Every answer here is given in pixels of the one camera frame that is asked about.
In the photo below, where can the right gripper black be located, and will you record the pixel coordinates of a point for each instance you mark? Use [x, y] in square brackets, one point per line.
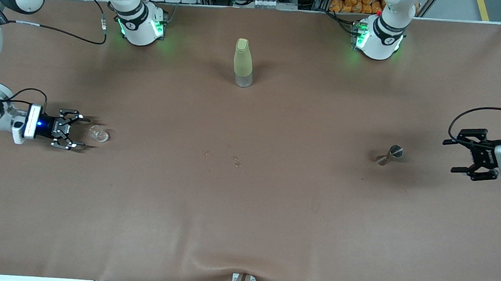
[47, 127]

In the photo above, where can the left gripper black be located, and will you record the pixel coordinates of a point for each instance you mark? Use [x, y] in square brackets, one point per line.
[486, 155]

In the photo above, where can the clear glass measuring cup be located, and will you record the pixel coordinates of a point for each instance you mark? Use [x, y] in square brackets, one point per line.
[102, 136]

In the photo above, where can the steel double jigger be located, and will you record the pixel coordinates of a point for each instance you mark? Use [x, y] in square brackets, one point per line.
[395, 151]

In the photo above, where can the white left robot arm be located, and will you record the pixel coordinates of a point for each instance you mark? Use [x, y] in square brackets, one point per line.
[383, 44]

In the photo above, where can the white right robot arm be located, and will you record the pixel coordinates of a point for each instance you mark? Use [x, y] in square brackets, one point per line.
[139, 31]

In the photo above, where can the green bottle with clear base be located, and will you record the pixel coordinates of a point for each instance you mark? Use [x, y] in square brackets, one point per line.
[242, 63]

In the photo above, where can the pile of orange items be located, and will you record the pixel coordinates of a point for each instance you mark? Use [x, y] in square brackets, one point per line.
[352, 2]

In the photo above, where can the brown table mat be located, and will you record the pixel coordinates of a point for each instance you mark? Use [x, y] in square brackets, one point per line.
[244, 224]

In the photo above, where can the long white socket strip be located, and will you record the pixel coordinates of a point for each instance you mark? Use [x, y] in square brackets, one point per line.
[269, 3]

